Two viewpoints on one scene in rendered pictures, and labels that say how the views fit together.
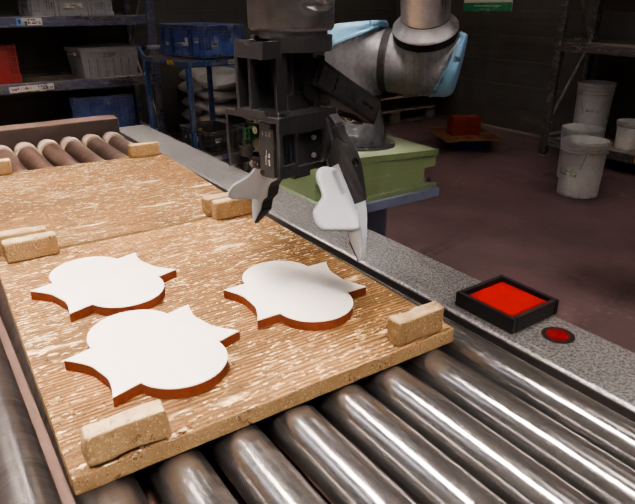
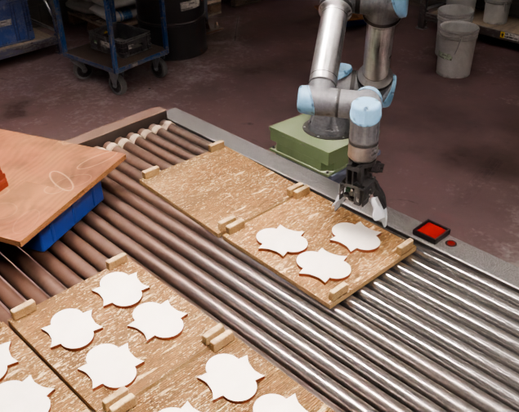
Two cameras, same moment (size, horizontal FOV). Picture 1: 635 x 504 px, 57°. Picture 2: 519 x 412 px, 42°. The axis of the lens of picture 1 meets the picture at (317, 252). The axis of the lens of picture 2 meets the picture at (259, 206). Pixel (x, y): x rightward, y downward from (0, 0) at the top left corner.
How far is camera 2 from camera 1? 134 cm
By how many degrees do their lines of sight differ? 12
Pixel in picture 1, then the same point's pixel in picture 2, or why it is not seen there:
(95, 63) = not seen: outside the picture
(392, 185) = not seen: hidden behind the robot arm
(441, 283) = (404, 224)
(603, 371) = (466, 256)
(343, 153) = (379, 193)
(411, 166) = not seen: hidden behind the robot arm
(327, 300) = (370, 239)
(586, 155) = (459, 42)
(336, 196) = (377, 208)
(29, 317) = (266, 258)
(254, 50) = (355, 169)
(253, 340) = (351, 258)
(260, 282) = (341, 235)
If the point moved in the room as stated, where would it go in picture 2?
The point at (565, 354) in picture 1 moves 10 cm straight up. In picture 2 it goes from (454, 250) to (458, 221)
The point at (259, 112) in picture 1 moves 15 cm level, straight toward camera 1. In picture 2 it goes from (355, 186) to (379, 217)
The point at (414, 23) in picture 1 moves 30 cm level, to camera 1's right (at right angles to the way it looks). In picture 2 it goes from (371, 78) to (458, 71)
